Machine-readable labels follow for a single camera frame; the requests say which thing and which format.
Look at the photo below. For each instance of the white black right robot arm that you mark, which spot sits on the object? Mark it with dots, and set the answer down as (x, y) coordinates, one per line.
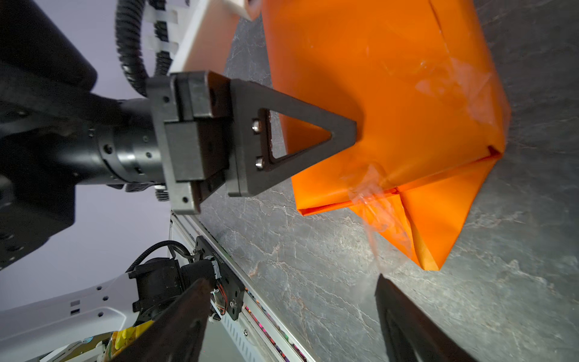
(177, 299)

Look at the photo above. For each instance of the aluminium front rail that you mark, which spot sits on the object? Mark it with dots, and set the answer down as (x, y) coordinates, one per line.
(245, 327)

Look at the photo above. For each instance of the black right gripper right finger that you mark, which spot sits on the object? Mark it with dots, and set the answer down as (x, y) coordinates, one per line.
(409, 335)

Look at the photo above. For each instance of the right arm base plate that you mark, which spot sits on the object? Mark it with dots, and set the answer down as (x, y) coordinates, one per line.
(230, 288)

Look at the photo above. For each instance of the orange wrapping paper sheet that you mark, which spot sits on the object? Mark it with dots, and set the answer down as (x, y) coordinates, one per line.
(419, 80)

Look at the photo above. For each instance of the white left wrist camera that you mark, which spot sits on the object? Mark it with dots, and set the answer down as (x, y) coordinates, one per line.
(202, 32)

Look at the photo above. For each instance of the clear adhesive tape piece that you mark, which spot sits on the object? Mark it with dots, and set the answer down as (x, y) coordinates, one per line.
(382, 215)

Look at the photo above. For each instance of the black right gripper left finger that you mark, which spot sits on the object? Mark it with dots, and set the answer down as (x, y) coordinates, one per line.
(178, 334)

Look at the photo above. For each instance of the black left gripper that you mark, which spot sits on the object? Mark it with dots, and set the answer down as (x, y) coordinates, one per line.
(191, 112)

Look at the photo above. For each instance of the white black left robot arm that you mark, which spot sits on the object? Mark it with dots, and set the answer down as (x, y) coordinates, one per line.
(57, 134)

